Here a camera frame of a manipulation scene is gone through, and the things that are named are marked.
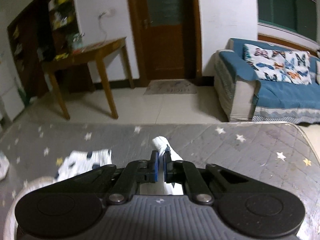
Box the white polka dot garment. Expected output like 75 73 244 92
54 136 183 196

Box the grey door mat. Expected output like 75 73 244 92
144 80 197 95

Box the blue corner sofa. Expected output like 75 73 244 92
211 38 319 124

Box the grey star pattern mat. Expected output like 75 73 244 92
1 122 319 239

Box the wooden side table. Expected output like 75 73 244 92
41 36 136 120

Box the round recessed table heater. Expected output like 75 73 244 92
2 175 57 240

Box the green glass jar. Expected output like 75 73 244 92
66 33 85 50

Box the white refrigerator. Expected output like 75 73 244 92
0 52 26 123

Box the butterfly print pillow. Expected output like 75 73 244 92
243 44 312 85

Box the dark wooden door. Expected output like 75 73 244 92
127 0 202 86

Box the dark wooden shelf cabinet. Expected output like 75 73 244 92
7 0 79 100

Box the grey square cushion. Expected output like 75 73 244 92
316 60 320 85

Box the green window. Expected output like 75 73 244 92
257 0 318 41

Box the wall socket with cable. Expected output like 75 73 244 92
98 8 116 41

